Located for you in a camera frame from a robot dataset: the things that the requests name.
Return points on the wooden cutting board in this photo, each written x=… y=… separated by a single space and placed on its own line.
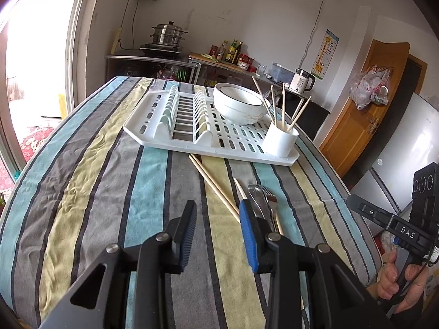
x=209 y=60

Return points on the clear plastic container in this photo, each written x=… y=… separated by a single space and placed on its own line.
x=281 y=74

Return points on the metal kitchen shelf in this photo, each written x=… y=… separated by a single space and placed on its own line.
x=157 y=68

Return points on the white refrigerator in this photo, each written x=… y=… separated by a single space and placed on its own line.
x=414 y=144

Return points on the white utensil cup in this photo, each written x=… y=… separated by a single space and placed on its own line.
x=279 y=143

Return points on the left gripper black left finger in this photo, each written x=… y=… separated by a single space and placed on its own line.
x=166 y=252

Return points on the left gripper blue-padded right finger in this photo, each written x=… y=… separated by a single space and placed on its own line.
x=271 y=253

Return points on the orange wooden door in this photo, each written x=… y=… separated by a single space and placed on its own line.
x=354 y=128

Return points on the white plastic dish rack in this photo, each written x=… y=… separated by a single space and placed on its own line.
x=187 y=122

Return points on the stainless steel steamer pot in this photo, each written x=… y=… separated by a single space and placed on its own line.
x=168 y=34

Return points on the dark sauce bottle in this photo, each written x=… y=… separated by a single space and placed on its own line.
x=237 y=52

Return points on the white electric kettle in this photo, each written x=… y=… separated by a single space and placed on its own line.
x=302 y=81

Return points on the plastic bag on door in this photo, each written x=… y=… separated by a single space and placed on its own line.
x=371 y=87

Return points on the metal spoon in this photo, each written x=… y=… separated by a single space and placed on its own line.
x=259 y=199

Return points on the giraffe wall poster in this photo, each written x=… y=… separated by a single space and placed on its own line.
x=325 y=55

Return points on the metal fork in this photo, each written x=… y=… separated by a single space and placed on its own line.
x=272 y=203

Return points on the induction cooktop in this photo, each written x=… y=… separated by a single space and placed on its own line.
x=160 y=51

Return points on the striped tablecloth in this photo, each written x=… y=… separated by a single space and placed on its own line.
x=91 y=185

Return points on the large white bowl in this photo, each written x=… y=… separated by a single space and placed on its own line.
x=238 y=105

